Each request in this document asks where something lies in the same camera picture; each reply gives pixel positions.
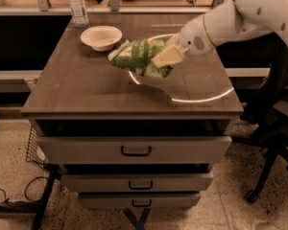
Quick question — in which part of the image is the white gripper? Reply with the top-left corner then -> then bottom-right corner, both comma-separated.
152,14 -> 216,68

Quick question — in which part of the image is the green jalapeno chip bag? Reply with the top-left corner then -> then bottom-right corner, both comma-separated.
108,39 -> 173,79

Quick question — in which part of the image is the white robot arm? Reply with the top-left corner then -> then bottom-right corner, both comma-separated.
152,0 -> 288,68

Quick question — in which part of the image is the white paper bowl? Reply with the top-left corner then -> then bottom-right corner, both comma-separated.
81,26 -> 122,52

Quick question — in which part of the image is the grey drawer cabinet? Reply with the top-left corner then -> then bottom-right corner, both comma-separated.
20,12 -> 245,210

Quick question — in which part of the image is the clear plastic water bottle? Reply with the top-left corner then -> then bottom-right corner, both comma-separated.
68,0 -> 88,28

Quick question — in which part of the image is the black office chair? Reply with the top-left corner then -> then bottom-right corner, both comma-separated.
231,42 -> 288,203

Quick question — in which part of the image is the middle grey drawer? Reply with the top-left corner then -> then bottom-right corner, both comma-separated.
61,172 -> 214,193

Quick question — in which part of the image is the grey drawer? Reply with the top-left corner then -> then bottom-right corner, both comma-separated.
37,136 -> 231,164
61,172 -> 214,193
78,193 -> 200,209

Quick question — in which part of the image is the bottom grey drawer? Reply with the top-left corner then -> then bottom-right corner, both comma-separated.
78,193 -> 200,209

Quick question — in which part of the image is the top grey drawer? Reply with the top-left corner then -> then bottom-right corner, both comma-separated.
37,136 -> 231,164

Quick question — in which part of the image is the black metal stand leg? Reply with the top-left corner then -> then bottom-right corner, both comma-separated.
0,166 -> 60,230

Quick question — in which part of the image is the black wire mesh basket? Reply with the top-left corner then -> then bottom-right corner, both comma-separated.
26,127 -> 48,169

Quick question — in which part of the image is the black floor cable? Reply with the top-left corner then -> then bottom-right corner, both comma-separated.
0,175 -> 51,204

